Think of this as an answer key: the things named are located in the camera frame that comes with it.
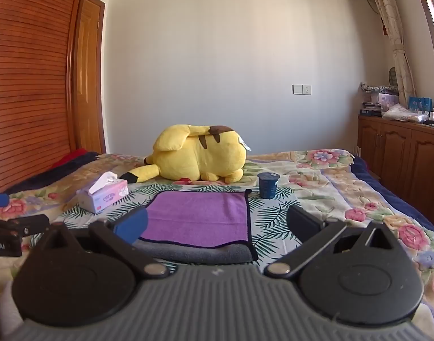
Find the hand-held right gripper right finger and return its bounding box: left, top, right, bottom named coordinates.
left=265, top=205, right=398, bottom=278

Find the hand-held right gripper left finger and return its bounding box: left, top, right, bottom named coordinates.
left=36, top=206, right=168, bottom=280

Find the purple towel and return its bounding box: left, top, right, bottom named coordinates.
left=139, top=190, right=251, bottom=247

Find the grey towel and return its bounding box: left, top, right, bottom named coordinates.
left=133, top=189, right=259, bottom=264

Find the leaf-print cloth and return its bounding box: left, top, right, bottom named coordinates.
left=57, top=179, right=310, bottom=274

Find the tissue box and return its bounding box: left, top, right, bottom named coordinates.
left=76, top=171, right=129, bottom=215

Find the dark blue cup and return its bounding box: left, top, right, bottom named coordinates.
left=257, top=172, right=279, bottom=199

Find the dark blue plush blanket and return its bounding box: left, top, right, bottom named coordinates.
left=6, top=151, right=101, bottom=194

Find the red cloth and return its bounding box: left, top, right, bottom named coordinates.
left=51, top=149, right=90, bottom=169

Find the yellow plush toy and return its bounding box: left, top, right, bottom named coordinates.
left=119, top=124, right=251, bottom=184

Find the wooden louvered wardrobe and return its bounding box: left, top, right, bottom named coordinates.
left=0, top=0, right=91, bottom=193

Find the wooden cabinet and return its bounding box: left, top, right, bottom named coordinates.
left=357, top=114, right=434, bottom=215

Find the stack of books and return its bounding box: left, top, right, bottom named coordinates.
left=359, top=101, right=384, bottom=116

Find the cream plastic bag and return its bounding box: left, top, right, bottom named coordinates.
left=381, top=104, right=423, bottom=122

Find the stack of pale boxes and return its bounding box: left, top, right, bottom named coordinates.
left=371, top=92, right=399, bottom=111

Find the wooden door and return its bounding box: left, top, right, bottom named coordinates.
left=74, top=0, right=107, bottom=154

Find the patterned fabric bundle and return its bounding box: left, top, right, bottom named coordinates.
left=360, top=82, right=399, bottom=93

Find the blue printed box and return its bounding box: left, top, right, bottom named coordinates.
left=409, top=96, right=433, bottom=113

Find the patterned beige curtain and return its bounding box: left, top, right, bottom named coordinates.
left=362, top=0, right=416, bottom=105

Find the wooden window frame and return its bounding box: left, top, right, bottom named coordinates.
left=409, top=0, right=434, bottom=104

